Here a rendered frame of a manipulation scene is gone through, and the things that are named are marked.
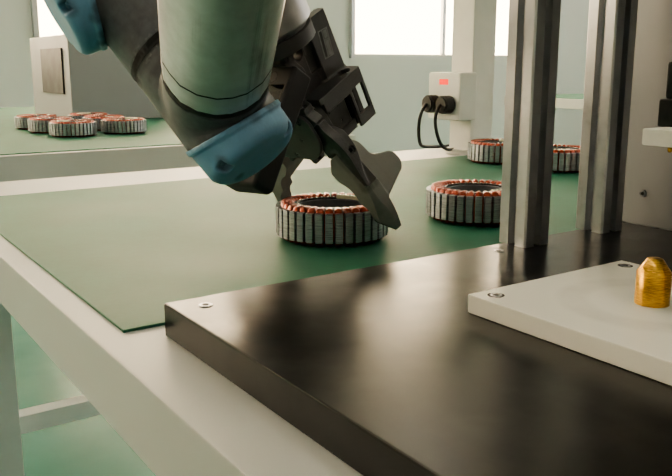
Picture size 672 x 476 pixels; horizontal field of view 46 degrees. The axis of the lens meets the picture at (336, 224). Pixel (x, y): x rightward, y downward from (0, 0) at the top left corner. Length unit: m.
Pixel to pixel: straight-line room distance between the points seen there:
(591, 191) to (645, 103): 0.10
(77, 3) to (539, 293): 0.38
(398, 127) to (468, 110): 4.60
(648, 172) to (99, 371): 0.52
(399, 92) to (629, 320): 5.68
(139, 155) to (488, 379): 1.38
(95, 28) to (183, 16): 0.18
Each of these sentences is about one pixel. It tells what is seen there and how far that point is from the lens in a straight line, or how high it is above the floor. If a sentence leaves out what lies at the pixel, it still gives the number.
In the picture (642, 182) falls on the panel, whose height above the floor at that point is 0.81.
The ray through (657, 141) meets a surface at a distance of 0.51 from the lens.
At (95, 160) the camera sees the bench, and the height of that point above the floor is 0.73.
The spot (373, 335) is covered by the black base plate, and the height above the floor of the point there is 0.77.
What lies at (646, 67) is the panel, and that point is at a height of 0.92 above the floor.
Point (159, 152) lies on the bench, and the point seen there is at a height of 0.74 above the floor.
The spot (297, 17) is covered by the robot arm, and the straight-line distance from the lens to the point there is 0.68.
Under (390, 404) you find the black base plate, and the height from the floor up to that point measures 0.77.
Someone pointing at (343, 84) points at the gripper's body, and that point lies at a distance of 0.73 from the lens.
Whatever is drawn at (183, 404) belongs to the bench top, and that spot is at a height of 0.75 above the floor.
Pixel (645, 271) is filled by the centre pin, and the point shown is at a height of 0.80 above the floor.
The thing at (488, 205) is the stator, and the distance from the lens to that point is 0.84.
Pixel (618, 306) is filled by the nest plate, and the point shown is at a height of 0.78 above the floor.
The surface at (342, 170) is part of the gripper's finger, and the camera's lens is 0.71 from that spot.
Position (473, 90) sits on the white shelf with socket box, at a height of 0.87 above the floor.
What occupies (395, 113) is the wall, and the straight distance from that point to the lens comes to 6.09.
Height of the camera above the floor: 0.92
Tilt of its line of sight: 11 degrees down
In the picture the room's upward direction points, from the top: straight up
